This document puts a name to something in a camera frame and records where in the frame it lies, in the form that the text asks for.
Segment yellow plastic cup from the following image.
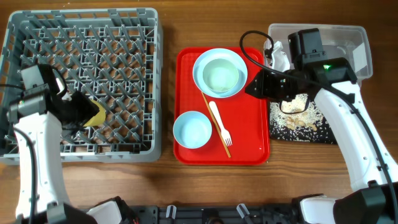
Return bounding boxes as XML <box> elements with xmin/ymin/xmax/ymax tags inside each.
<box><xmin>83</xmin><ymin>100</ymin><xmax>106</xmax><ymax>127</ymax></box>

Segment white napkin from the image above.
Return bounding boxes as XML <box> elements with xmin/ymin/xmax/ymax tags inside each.
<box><xmin>271</xmin><ymin>41</ymin><xmax>290</xmax><ymax>72</ymax></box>

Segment green bowl with rice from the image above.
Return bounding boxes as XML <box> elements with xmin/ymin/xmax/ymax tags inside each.
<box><xmin>203</xmin><ymin>58</ymin><xmax>239</xmax><ymax>93</ymax></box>

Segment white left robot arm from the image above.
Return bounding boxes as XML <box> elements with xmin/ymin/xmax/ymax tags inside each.
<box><xmin>9</xmin><ymin>90</ymin><xmax>105</xmax><ymax>223</ymax></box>

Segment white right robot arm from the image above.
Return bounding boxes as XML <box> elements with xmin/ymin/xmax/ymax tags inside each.
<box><xmin>245</xmin><ymin>58</ymin><xmax>397</xmax><ymax>223</ymax></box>

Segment grey plastic dishwasher rack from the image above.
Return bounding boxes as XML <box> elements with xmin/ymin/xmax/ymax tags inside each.
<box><xmin>1</xmin><ymin>8</ymin><xmax>163</xmax><ymax>165</ymax></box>

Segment rice and peanut scraps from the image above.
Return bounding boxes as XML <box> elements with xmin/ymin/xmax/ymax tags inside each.
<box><xmin>269</xmin><ymin>93</ymin><xmax>330</xmax><ymax>141</ymax></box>

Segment black tray bin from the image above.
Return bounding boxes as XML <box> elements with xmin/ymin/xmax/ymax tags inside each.
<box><xmin>267</xmin><ymin>93</ymin><xmax>338</xmax><ymax>145</ymax></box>

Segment clear plastic bin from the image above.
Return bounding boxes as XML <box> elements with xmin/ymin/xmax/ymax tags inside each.
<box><xmin>267</xmin><ymin>23</ymin><xmax>373</xmax><ymax>85</ymax></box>

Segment red plastic tray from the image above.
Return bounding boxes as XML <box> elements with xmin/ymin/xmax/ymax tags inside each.
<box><xmin>174</xmin><ymin>47</ymin><xmax>270</xmax><ymax>166</ymax></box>

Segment white plastic fork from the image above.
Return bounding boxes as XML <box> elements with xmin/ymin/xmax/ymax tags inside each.
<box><xmin>209</xmin><ymin>101</ymin><xmax>233</xmax><ymax>146</ymax></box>

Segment wooden chopstick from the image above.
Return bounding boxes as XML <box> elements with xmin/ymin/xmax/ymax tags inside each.
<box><xmin>201</xmin><ymin>92</ymin><xmax>231</xmax><ymax>158</ymax></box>

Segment light blue plate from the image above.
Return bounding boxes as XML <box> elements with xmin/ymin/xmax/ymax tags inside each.
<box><xmin>193</xmin><ymin>48</ymin><xmax>248</xmax><ymax>98</ymax></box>

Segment light blue bowl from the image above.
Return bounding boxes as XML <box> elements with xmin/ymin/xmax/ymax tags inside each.
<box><xmin>173</xmin><ymin>111</ymin><xmax>212</xmax><ymax>149</ymax></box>

